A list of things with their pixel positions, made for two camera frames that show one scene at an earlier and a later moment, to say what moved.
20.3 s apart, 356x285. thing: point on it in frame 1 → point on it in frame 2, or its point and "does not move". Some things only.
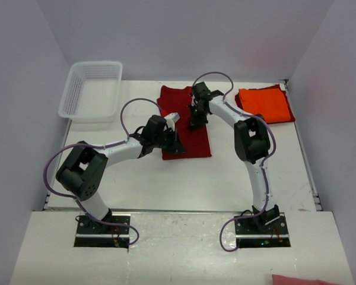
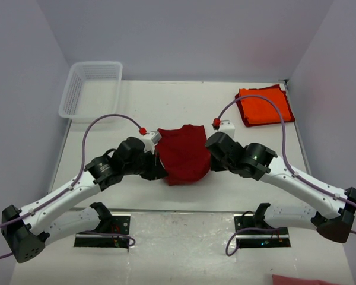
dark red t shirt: x=196 y=142 → x=183 y=154
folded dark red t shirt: x=292 y=117 does not move
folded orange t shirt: x=269 y=102 does not move
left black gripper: x=176 y=146 → x=158 y=172
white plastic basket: x=92 y=92 does not move
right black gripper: x=197 y=123 → x=215 y=165
